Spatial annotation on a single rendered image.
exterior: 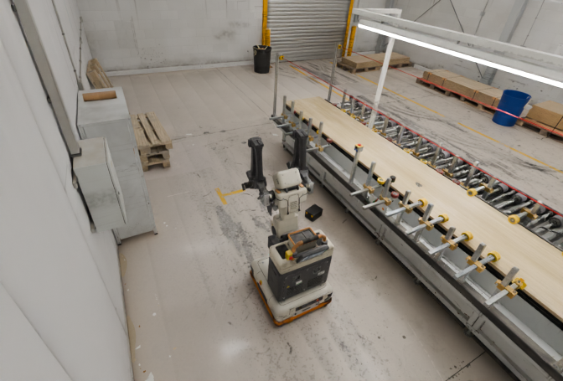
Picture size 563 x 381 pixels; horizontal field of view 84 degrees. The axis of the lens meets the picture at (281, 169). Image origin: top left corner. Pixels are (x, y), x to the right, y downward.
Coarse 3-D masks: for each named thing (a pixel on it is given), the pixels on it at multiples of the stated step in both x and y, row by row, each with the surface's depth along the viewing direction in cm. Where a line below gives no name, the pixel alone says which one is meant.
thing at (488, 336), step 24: (288, 120) 521; (288, 144) 549; (336, 144) 415; (312, 168) 489; (360, 168) 381; (336, 192) 443; (360, 216) 404; (408, 216) 328; (384, 240) 372; (432, 240) 307; (408, 264) 344; (456, 264) 288; (432, 288) 320; (456, 312) 301; (528, 312) 240; (480, 336) 282; (552, 336) 228; (504, 360) 266
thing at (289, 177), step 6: (294, 168) 267; (276, 174) 261; (282, 174) 261; (288, 174) 263; (294, 174) 265; (276, 180) 265; (282, 180) 260; (288, 180) 262; (294, 180) 264; (300, 180) 266; (276, 186) 266; (282, 186) 259; (288, 186) 262
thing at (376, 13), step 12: (360, 12) 338; (372, 12) 330; (384, 12) 361; (396, 12) 370; (396, 24) 300; (408, 24) 289; (420, 24) 278; (444, 36) 261; (456, 36) 252; (468, 36) 243; (492, 48) 230; (504, 48) 223; (516, 48) 217; (384, 60) 407; (540, 60) 206; (552, 60) 201; (384, 72) 412; (372, 120) 451
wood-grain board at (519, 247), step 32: (352, 128) 450; (384, 160) 381; (416, 160) 386; (416, 192) 331; (448, 192) 335; (448, 224) 292; (480, 224) 294; (512, 224) 297; (480, 256) 264; (512, 256) 264; (544, 256) 266; (544, 288) 239
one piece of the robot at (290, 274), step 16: (304, 240) 251; (320, 240) 278; (272, 256) 265; (288, 256) 249; (320, 256) 270; (272, 272) 274; (288, 272) 263; (304, 272) 272; (320, 272) 285; (272, 288) 284; (288, 288) 274; (304, 288) 287
